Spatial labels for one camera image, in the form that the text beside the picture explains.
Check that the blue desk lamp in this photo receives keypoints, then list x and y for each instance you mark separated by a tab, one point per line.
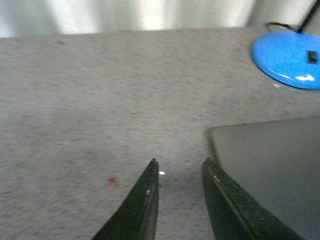
291	57

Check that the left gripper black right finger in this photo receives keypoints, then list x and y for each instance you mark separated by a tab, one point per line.
236	215

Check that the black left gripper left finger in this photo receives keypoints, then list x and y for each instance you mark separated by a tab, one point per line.
136	218

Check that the grey laptop black keyboard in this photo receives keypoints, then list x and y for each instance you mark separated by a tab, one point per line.
278	164

